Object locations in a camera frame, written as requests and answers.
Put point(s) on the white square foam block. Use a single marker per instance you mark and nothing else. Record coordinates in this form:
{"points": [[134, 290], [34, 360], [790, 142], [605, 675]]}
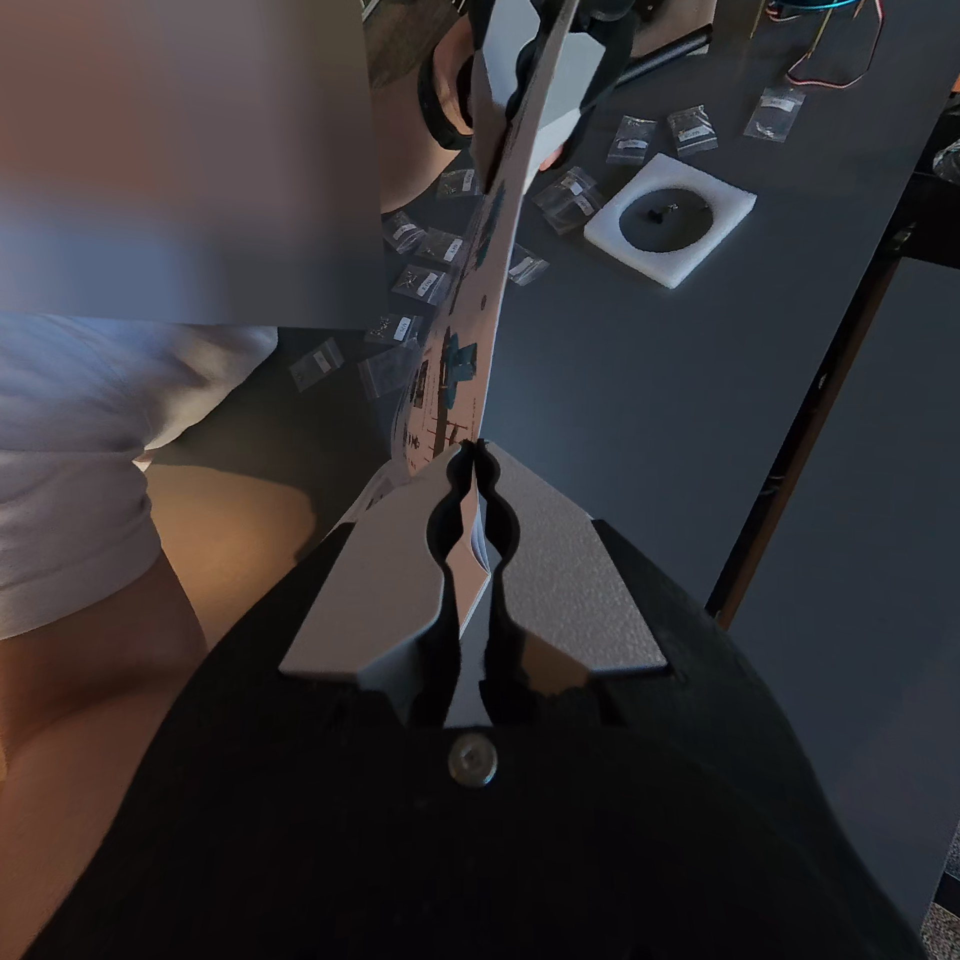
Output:
{"points": [[720, 199]]}

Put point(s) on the person's left hand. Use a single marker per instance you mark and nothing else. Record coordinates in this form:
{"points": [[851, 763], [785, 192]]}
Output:
{"points": [[454, 82]]}

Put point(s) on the person's left forearm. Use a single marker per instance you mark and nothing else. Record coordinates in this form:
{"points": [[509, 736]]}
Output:
{"points": [[412, 172]]}

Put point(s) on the scattered small hardware bags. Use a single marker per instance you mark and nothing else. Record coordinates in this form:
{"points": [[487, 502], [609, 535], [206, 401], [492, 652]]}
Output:
{"points": [[427, 281]]}

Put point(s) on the person's right forearm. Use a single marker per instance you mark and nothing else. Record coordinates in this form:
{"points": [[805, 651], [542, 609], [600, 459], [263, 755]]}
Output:
{"points": [[90, 712]]}

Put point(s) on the printed instruction sheet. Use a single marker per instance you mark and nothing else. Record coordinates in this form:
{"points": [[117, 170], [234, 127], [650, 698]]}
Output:
{"points": [[499, 262]]}

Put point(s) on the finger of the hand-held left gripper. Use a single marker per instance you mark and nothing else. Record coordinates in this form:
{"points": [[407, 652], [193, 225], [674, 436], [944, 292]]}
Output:
{"points": [[574, 90], [487, 112]]}

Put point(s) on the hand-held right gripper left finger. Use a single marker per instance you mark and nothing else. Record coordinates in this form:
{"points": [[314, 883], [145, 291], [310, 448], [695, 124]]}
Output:
{"points": [[367, 600]]}

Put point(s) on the black round disc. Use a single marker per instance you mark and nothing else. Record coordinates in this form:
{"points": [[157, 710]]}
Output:
{"points": [[667, 221]]}

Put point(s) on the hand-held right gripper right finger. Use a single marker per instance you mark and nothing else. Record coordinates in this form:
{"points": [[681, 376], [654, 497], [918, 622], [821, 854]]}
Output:
{"points": [[585, 600]]}

